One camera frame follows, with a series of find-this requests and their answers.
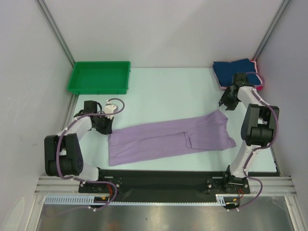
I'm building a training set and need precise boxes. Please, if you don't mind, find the purple t shirt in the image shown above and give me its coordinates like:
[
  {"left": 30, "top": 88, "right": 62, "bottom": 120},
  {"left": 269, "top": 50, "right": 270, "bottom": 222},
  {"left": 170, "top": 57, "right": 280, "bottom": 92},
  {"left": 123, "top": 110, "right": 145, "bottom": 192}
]
[{"left": 108, "top": 110, "right": 236, "bottom": 166}]

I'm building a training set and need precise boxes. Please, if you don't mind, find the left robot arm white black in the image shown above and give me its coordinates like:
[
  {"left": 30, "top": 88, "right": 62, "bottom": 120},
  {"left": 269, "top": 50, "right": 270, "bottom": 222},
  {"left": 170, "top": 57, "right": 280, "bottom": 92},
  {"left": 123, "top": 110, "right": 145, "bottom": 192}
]
[{"left": 44, "top": 101, "right": 117, "bottom": 193}]

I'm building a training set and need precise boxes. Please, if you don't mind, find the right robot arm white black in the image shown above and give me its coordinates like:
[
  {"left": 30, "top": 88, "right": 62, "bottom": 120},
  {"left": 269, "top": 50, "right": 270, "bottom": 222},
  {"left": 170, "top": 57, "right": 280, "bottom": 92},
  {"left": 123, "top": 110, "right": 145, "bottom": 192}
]
[{"left": 218, "top": 73, "right": 280, "bottom": 193}]

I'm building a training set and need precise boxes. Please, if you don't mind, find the pink folded shirt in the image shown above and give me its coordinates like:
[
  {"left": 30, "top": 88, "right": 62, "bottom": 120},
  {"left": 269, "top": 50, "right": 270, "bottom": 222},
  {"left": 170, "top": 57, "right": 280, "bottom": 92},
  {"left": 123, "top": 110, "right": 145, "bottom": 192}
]
[{"left": 218, "top": 60, "right": 263, "bottom": 90}]

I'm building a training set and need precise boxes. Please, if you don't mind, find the navy blue folded shirt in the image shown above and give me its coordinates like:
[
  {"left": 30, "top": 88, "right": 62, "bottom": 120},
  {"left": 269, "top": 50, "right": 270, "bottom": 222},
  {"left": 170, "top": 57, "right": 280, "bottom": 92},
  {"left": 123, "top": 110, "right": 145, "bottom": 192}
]
[{"left": 212, "top": 58, "right": 262, "bottom": 87}]

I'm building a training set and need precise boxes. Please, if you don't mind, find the red folded shirt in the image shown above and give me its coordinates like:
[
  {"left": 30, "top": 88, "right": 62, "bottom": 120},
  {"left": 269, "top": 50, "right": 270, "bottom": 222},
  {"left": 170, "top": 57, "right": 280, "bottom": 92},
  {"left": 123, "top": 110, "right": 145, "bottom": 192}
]
[{"left": 250, "top": 60, "right": 264, "bottom": 90}]

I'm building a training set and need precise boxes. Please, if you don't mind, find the green plastic tray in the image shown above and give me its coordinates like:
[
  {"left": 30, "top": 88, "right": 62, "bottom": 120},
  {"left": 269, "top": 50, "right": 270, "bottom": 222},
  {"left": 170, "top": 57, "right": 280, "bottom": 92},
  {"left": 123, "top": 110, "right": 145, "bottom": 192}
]
[{"left": 67, "top": 61, "right": 130, "bottom": 95}]

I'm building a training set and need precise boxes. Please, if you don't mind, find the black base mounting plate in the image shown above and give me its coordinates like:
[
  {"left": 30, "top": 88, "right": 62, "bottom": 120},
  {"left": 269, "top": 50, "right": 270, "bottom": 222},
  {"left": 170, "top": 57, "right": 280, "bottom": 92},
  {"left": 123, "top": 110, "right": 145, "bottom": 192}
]
[{"left": 78, "top": 169, "right": 251, "bottom": 203}]

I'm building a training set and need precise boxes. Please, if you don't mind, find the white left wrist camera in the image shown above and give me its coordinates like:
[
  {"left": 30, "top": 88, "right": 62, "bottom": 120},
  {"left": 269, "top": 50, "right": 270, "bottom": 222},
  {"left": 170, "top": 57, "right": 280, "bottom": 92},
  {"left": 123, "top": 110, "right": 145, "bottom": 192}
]
[{"left": 103, "top": 102, "right": 118, "bottom": 120}]

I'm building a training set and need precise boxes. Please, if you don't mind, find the light blue cable duct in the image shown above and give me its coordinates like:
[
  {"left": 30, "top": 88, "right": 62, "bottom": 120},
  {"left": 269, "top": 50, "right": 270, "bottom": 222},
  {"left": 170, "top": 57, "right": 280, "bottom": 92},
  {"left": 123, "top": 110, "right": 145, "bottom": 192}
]
[{"left": 44, "top": 194, "right": 241, "bottom": 205}]

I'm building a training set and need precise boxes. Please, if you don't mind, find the aluminium frame front rail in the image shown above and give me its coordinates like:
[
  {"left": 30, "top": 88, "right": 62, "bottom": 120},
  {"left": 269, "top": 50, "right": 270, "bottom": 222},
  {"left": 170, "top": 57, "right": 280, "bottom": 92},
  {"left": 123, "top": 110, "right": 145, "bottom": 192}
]
[{"left": 34, "top": 176, "right": 296, "bottom": 196}]

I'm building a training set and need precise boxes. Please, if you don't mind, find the left aluminium corner post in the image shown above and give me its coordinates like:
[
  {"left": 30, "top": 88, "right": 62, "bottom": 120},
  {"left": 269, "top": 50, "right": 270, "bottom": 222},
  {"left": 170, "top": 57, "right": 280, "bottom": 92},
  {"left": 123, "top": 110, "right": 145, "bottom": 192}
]
[{"left": 35, "top": 0, "right": 75, "bottom": 67}]

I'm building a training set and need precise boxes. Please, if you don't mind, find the aluminium corner post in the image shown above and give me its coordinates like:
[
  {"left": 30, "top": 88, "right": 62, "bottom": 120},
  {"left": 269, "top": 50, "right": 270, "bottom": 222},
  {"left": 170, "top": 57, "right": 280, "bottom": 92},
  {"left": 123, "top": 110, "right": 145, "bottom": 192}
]
[
  {"left": 35, "top": 0, "right": 75, "bottom": 67},
  {"left": 253, "top": 0, "right": 293, "bottom": 61}
]

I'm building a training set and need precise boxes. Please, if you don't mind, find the right aluminium corner post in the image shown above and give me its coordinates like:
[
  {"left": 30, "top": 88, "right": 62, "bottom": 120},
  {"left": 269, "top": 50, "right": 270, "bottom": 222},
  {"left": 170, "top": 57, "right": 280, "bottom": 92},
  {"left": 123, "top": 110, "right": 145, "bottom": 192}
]
[{"left": 253, "top": 0, "right": 293, "bottom": 61}]

